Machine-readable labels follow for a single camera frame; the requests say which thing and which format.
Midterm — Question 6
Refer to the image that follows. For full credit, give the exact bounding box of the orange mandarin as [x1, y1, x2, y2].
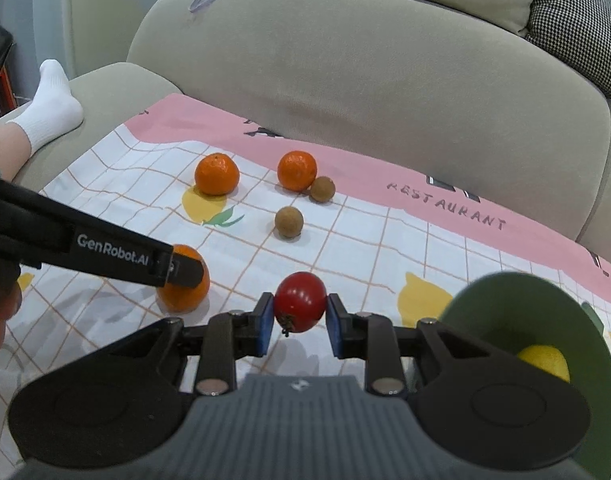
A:
[156, 244, 211, 314]
[194, 152, 240, 197]
[277, 150, 319, 192]

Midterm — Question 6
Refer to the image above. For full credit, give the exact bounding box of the white sock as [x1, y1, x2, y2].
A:
[6, 59, 85, 159]

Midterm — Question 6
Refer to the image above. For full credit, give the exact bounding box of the person's left hand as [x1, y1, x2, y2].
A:
[0, 285, 24, 377]

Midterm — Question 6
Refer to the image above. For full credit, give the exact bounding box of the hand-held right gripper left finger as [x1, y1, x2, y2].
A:
[103, 292, 277, 396]

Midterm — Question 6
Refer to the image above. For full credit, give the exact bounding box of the checked cloth with pink border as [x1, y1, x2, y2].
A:
[0, 92, 611, 480]

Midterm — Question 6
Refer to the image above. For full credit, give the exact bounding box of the red tomato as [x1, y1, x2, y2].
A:
[274, 271, 328, 336]

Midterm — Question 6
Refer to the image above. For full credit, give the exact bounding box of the small brown kiwi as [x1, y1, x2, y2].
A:
[310, 176, 336, 204]
[274, 206, 304, 239]

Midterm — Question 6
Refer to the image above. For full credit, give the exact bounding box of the person's left leg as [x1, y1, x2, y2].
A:
[0, 120, 34, 184]

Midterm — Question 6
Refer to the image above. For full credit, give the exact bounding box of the houndstooth pillow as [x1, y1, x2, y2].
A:
[525, 0, 611, 111]

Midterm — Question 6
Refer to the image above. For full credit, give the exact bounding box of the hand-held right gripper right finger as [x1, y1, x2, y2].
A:
[325, 292, 499, 396]

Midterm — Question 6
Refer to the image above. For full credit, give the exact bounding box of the green colander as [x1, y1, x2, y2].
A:
[438, 271, 611, 480]

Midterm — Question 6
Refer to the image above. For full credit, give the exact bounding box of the beige sofa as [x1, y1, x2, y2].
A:
[10, 0, 611, 291]

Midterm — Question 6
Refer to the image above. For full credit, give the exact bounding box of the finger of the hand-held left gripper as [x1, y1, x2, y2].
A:
[153, 246, 208, 290]

